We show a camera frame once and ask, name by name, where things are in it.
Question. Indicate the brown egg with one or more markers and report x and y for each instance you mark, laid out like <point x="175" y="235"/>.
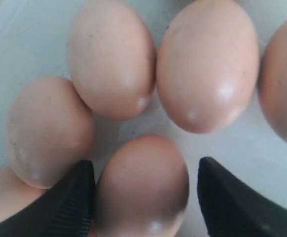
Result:
<point x="207" y="65"/>
<point x="272" y="89"/>
<point x="143" y="190"/>
<point x="14" y="193"/>
<point x="111" y="59"/>
<point x="48" y="130"/>

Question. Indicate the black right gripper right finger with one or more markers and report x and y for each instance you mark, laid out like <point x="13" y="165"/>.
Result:
<point x="231" y="208"/>

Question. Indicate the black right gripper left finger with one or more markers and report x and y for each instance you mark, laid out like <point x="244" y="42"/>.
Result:
<point x="65" y="210"/>

